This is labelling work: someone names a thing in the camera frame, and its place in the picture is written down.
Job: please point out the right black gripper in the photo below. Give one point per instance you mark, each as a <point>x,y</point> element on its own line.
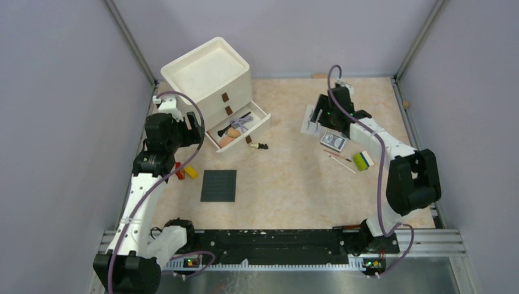
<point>322,105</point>

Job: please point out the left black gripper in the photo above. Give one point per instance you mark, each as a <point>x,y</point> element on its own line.
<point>193,136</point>

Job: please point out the black makeup brush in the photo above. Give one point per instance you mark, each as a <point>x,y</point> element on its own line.
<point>224,130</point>

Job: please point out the round peach powder puff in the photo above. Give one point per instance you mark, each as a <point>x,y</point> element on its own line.
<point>225,141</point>

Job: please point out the purple eyelash curler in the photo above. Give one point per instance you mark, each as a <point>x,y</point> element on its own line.
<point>240,123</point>

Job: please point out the white bottom drawer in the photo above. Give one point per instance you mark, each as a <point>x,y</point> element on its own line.
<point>260,124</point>

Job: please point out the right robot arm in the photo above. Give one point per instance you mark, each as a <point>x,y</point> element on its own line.
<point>412,175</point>

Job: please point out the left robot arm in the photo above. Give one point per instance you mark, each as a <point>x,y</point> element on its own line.
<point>173,136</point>

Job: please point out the false eyelashes card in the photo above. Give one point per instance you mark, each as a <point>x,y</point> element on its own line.
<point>308,127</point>

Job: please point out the blue playing card box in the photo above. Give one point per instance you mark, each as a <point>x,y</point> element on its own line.
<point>333,141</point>

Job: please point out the yellow toy block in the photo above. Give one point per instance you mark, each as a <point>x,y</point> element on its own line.
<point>189,170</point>

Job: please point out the red owl toy block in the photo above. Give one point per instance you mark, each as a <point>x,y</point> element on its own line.
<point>180,172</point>

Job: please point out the pink spoolie brush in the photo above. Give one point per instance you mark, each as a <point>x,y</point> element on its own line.
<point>337,155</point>

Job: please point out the white eyeliner pencil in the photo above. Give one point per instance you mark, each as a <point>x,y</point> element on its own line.
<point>342,164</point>

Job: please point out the green blue toy brick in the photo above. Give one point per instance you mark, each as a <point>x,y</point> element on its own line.
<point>362,161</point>

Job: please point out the dark grey studded baseplate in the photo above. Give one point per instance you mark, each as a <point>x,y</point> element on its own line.
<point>219,186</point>

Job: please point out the white drawer organizer cabinet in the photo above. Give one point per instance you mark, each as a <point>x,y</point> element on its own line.
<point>215,76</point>

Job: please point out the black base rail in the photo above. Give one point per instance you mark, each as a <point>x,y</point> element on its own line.
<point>287,247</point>

